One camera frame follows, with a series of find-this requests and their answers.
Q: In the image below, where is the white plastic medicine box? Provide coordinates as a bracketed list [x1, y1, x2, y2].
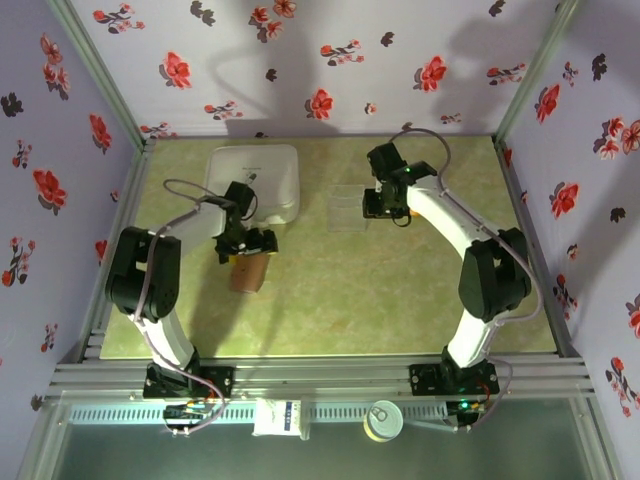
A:
[203, 143, 301, 227]

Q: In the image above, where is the white packet with blue print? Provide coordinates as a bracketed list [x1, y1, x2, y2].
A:
[252, 397, 304, 437]

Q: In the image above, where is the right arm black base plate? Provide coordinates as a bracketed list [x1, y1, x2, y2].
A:
[408, 362, 500, 397]

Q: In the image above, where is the aluminium front frame rail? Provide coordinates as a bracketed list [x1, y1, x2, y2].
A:
[47, 354, 599, 401]

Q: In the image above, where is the aluminium side rail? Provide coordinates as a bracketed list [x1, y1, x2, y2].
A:
[78, 139, 157, 362]
[493, 139, 584, 359]

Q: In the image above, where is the tin can with pull tab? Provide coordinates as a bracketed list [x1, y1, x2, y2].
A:
[363, 399, 405, 444]

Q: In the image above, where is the brown leather card holder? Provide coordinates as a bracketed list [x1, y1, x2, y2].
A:
[228, 253, 269, 294]

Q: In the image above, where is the slotted grey cable duct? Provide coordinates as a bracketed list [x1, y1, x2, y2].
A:
[67, 402, 451, 424]

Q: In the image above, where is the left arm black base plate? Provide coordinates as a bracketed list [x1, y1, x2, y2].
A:
[143, 363, 236, 400]

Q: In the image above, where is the aluminium frame post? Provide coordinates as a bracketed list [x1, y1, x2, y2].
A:
[492, 0, 584, 147]
[45, 0, 157, 151]

